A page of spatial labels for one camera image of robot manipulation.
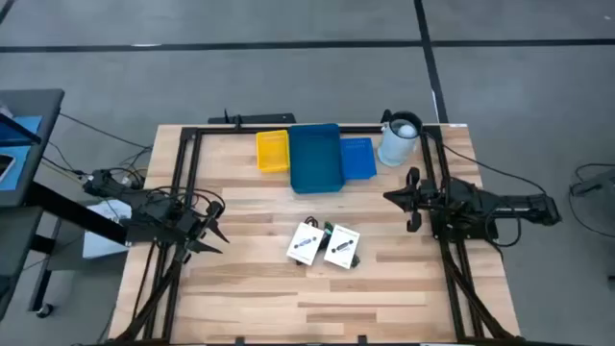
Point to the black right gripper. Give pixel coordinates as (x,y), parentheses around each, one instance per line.
(432,199)

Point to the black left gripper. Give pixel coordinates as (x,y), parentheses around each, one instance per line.
(185,223)

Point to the white product box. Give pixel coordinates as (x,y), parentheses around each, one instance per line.
(342,246)
(303,242)

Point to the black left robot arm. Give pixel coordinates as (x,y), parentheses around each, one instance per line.
(110,188)

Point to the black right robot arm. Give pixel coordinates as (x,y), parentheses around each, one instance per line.
(509,206)

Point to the white cylindrical bin black rim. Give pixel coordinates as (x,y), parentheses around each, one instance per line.
(394,149)

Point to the teal plastic bin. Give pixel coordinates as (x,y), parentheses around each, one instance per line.
(316,158)

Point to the blue plastic basket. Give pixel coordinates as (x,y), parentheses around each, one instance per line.
(358,158)

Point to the black table clamp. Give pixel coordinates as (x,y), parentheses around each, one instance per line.
(238,340)
(362,339)
(235,120)
(386,116)

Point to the yellow plastic basket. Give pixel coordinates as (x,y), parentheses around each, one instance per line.
(273,151)

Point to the black power strip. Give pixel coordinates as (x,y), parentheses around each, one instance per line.
(259,118)

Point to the grey desk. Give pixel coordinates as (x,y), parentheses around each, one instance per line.
(48,103)

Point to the black aluminium table frame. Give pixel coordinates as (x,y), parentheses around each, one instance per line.
(216,130)

